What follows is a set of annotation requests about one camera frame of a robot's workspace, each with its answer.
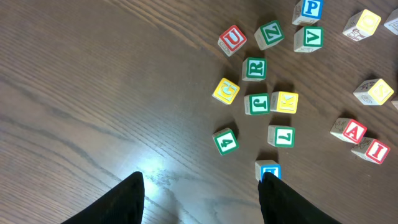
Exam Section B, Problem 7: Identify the green J block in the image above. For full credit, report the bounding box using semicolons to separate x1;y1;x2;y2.
244;93;270;115

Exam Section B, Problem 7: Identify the green R block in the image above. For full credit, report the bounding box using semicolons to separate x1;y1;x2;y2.
242;57;267;82

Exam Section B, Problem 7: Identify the blue T block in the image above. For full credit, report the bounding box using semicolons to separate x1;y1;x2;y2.
254;160;282;181

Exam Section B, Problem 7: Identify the red U block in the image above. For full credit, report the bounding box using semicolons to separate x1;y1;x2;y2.
218;25;247;57

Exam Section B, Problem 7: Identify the green N block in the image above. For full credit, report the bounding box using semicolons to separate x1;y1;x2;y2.
254;20;284;50

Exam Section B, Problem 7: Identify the yellow G block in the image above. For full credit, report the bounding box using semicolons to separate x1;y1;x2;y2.
212;78;240;105

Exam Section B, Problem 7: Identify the red A block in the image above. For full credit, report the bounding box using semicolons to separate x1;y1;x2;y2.
330;118;367;144

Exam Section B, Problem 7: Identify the green 4 block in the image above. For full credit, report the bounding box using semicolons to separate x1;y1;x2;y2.
212;128;239;156

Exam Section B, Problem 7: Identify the yellow K block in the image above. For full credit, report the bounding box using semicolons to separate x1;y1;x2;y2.
270;91;299;114

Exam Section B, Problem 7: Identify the yellow O block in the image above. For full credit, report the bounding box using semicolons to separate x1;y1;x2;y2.
343;9;381;42

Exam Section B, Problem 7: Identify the red I block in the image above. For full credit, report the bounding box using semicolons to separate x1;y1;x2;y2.
351;137;391;164

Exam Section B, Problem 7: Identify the green V block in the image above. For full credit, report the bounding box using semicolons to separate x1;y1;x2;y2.
294;26;324;53

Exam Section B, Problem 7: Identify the green L block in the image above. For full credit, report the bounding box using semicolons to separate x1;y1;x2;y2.
267;125;295;148

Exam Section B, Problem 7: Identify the yellow S block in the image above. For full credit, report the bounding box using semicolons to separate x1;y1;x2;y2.
353;78;394;106

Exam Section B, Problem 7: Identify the blue D block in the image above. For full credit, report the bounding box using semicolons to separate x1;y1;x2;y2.
391;96;398;110

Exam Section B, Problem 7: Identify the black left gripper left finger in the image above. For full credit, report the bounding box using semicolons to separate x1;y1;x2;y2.
62;172;145;224

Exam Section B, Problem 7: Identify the blue P block left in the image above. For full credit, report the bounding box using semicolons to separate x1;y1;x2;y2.
292;0;324;26

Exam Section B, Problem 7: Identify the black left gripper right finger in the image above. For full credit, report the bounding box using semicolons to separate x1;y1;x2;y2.
258;172;339;224

